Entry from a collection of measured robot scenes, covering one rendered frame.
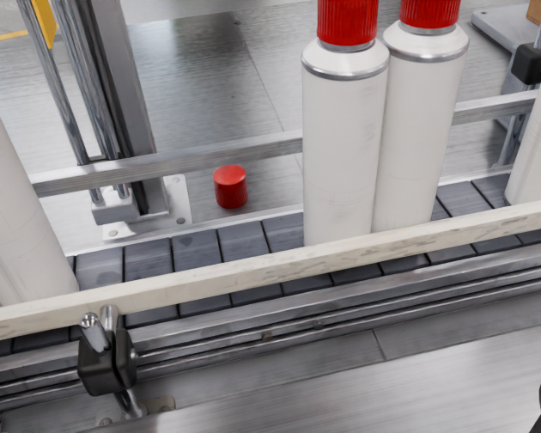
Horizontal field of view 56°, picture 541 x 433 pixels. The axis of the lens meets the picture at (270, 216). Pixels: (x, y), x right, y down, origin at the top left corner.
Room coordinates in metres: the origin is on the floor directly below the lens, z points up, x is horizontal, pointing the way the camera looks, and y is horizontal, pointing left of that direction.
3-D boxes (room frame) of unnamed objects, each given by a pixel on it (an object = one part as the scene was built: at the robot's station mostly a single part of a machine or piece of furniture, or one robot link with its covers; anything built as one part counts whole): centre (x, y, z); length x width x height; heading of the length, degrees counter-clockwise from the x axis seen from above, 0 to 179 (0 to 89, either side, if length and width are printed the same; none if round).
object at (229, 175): (0.41, 0.04, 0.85); 0.03 x 0.03 x 0.03
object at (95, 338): (0.18, 0.10, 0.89); 0.03 x 0.03 x 0.12; 10
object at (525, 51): (0.40, -0.25, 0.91); 0.07 x 0.03 x 0.16; 10
